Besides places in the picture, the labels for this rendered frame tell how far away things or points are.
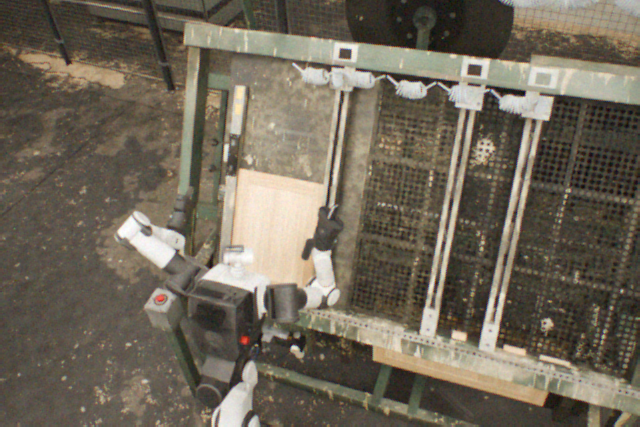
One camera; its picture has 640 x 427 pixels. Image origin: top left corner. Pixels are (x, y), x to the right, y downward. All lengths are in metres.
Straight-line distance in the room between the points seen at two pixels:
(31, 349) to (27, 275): 0.66
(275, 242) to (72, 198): 2.67
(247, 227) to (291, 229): 0.23
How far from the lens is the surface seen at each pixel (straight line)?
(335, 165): 2.49
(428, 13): 2.80
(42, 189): 5.30
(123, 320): 4.06
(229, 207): 2.76
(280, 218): 2.69
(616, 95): 2.37
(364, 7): 2.91
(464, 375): 3.22
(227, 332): 2.21
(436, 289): 2.54
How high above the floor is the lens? 3.12
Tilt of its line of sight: 43 degrees down
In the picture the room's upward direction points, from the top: 4 degrees counter-clockwise
